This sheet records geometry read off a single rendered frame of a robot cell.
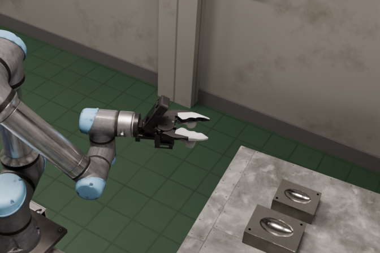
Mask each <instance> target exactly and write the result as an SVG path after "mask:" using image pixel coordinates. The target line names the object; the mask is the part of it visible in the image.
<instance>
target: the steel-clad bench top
mask: <svg viewBox="0 0 380 253"><path fill-rule="evenodd" d="M282 179H284V180H287V181H290V182H293V183H295V184H298V185H301V186H304V187H307V188H309V189H312V190H315V191H318V192H320V193H322V195H321V198H320V200H319V204H318V207H317V209H316V212H315V215H314V218H313V221H312V223H311V225H310V224H308V223H307V224H306V227H305V230H304V234H303V237H302V239H301V242H300V244H299V247H298V249H297V253H380V194H378V193H375V192H373V191H370V190H366V189H364V188H361V187H358V186H356V185H352V184H349V183H347V182H344V181H341V180H338V179H335V178H333V177H330V176H327V175H324V174H321V173H318V172H315V171H313V170H310V169H307V168H304V167H301V166H299V165H296V164H292V163H290V162H287V161H284V160H282V159H278V158H275V157H273V156H270V155H267V154H264V153H261V152H259V151H256V150H252V149H250V148H247V147H244V146H240V148H239V150H238V152H237V153H236V155H235V157H234V158H233V160H232V162H231V163H230V165H229V166H228V168H227V170H226V171H225V173H224V175H223V176H222V178H221V180H220V181H219V183H218V185H217V187H216V188H215V190H214V191H213V193H212V195H211V196H210V198H209V200H208V201H207V203H206V205H205V207H204V208H203V210H202V211H201V213H200V215H199V216H198V218H197V220H196V221H195V223H194V225H193V227H192V228H191V230H190V231H189V233H188V234H187V236H186V238H185V240H184V241H183V243H182V245H181V246H180V248H179V249H178V251H177V253H266V252H263V251H261V250H259V249H256V248H254V247H252V246H249V245H246V244H245V243H242V240H243V234H244V230H245V228H246V226H247V224H248V222H249V220H250V218H251V216H252V214H253V212H254V210H255V208H256V205H257V204H259V205H261V206H264V207H267V208H269V209H271V204H272V201H273V197H274V195H275V193H276V191H277V189H278V187H279V184H280V182H281V180H282Z"/></svg>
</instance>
